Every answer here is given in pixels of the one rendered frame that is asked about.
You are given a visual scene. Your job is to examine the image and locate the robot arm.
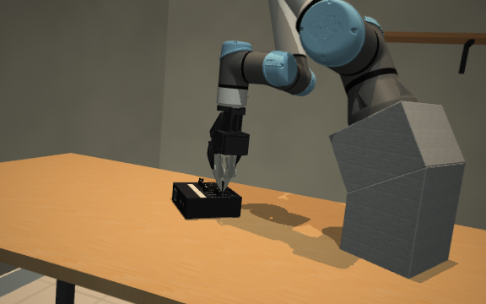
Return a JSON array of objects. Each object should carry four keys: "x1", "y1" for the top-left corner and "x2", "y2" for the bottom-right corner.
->
[{"x1": 217, "y1": 0, "x2": 418, "y2": 126}]

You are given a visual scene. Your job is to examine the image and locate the black lighting desk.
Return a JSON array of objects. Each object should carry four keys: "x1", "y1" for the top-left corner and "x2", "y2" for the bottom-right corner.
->
[{"x1": 172, "y1": 178, "x2": 242, "y2": 220}]

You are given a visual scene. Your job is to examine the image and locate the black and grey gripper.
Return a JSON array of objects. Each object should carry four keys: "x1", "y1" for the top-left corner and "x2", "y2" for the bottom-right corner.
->
[{"x1": 208, "y1": 105, "x2": 250, "y2": 192}]

